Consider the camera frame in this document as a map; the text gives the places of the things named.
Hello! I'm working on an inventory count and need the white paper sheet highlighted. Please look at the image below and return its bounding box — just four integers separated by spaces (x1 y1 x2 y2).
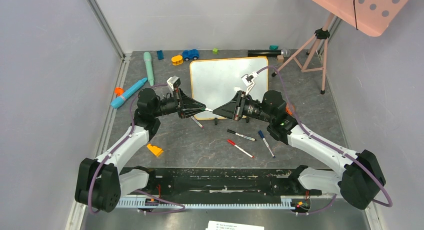
205 221 265 230

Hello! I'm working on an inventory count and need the blue toy marker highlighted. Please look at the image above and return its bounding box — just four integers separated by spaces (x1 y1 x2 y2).
110 77 148 109

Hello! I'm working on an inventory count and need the blue whiteboard marker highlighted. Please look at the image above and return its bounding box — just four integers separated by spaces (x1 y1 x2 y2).
258 130 276 158

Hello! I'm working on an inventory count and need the yellow oval toy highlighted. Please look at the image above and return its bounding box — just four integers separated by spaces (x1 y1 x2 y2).
171 55 184 66

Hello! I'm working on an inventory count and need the pink perforated panel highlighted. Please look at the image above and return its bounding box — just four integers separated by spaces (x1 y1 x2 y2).
312 0 409 37

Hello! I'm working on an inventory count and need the orange wedge block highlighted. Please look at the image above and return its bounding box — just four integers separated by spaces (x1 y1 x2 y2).
146 144 164 157

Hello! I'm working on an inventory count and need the small orange toy piece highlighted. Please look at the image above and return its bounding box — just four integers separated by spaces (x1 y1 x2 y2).
114 87 125 96

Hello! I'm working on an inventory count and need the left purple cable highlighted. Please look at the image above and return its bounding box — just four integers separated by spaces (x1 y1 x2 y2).
87 83 186 215

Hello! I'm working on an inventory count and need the blue toy car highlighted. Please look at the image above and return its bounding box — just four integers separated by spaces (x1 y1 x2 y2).
182 49 200 61

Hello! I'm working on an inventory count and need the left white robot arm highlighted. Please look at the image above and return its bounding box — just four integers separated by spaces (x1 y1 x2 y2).
74 87 207 214

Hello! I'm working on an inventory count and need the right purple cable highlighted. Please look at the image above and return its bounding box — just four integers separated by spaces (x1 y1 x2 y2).
256 65 394 216

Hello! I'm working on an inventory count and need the pink tripod stand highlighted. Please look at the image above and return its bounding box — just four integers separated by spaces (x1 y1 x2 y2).
271 13 335 95

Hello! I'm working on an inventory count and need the dark blue block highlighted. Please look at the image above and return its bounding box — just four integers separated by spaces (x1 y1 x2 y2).
156 50 165 60

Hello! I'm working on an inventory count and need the orange framed whiteboard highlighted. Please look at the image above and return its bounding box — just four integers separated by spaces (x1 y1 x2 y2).
189 57 269 110

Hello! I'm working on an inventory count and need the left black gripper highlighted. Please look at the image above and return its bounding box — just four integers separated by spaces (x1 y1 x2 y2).
152 87 206 119

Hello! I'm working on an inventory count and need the black whiteboard marker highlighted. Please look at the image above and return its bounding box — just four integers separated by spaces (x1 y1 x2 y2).
226 129 257 142

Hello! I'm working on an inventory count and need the grey slotted cable duct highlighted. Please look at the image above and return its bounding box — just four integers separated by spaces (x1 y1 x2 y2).
116 195 307 210

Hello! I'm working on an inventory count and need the teal block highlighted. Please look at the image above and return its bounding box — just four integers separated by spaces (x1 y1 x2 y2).
269 45 279 50

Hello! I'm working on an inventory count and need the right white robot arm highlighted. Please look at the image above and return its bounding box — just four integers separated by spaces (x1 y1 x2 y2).
213 90 386 210

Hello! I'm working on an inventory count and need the purple cable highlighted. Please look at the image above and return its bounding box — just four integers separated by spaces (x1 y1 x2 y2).
256 65 394 216
87 83 186 215

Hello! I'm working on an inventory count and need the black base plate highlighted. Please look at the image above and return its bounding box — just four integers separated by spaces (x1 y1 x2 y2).
141 168 322 204

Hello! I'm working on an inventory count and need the red whiteboard marker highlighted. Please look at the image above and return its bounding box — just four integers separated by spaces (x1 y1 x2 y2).
227 139 254 159

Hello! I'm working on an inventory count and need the mint green toy microphone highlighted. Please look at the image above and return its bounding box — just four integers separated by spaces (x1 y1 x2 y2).
143 52 155 86

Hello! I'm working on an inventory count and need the orange toy piece right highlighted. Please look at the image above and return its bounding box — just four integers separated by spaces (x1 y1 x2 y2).
285 104 295 116

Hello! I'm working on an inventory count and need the purple whiteboard marker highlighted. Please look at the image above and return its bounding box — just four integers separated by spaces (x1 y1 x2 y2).
191 116 204 129

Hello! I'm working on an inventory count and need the beige wooden cube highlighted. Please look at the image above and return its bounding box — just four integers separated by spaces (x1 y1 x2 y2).
276 55 285 63

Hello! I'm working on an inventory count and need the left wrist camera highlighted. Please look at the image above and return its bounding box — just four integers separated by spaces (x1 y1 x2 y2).
166 76 181 92

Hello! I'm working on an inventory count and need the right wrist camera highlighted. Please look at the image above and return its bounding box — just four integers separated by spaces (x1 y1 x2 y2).
241 71 259 96

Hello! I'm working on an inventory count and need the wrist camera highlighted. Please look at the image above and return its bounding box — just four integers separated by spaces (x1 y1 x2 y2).
241 71 259 96
166 76 181 92

